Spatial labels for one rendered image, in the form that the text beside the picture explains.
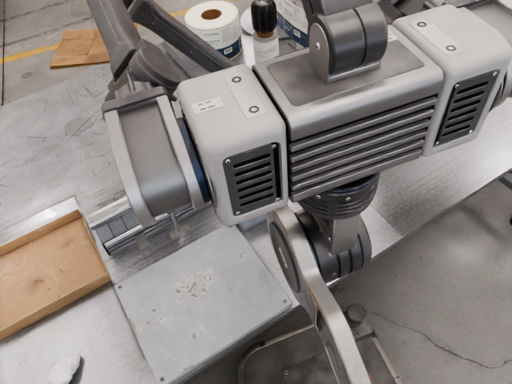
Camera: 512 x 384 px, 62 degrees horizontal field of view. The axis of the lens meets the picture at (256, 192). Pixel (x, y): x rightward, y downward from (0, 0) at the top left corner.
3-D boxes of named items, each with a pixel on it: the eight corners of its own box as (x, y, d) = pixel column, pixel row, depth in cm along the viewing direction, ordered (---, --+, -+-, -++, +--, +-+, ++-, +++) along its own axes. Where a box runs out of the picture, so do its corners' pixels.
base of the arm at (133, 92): (130, 175, 62) (100, 111, 53) (121, 139, 67) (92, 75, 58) (187, 157, 63) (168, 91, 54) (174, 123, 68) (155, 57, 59)
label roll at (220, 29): (196, 68, 164) (188, 33, 153) (189, 40, 177) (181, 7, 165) (247, 57, 166) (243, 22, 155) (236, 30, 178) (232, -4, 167)
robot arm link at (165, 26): (98, 11, 92) (126, -31, 87) (100, 3, 96) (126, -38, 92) (246, 113, 116) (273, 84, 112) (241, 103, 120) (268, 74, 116)
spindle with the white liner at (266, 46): (272, 69, 160) (267, -10, 136) (286, 81, 154) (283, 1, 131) (251, 78, 157) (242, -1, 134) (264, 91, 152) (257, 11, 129)
